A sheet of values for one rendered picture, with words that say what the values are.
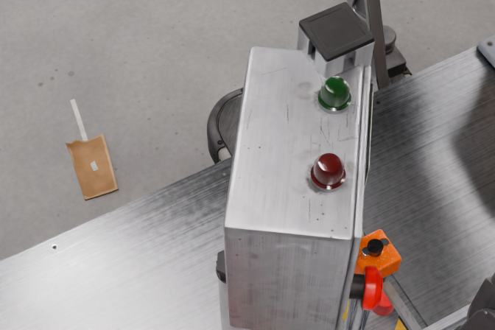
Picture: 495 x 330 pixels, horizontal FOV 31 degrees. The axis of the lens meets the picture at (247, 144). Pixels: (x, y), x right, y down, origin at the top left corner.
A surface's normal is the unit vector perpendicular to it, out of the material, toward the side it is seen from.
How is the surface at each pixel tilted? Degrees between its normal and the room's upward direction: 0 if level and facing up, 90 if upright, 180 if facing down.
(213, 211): 0
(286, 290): 90
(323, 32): 0
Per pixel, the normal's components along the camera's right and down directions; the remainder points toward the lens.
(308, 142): 0.00, -0.55
